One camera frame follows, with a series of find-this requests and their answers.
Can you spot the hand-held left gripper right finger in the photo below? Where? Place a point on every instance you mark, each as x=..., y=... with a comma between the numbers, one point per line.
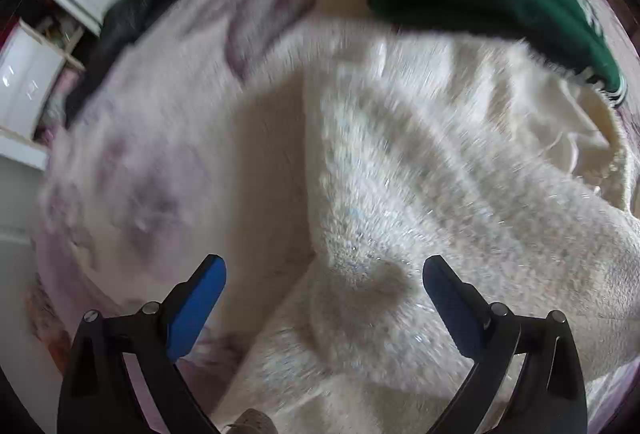
x=450, y=309

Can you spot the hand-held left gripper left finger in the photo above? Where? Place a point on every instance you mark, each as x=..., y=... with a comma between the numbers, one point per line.
x=197, y=309

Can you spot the white fuzzy coat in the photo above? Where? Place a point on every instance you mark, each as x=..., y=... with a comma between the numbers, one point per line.
x=400, y=189

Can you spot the floral rose blanket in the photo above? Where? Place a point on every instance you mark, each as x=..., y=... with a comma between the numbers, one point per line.
x=150, y=164

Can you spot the white shelf unit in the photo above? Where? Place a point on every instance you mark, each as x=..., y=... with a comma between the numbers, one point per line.
x=25, y=79

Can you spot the black garment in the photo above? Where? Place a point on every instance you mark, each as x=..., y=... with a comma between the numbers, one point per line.
x=125, y=19

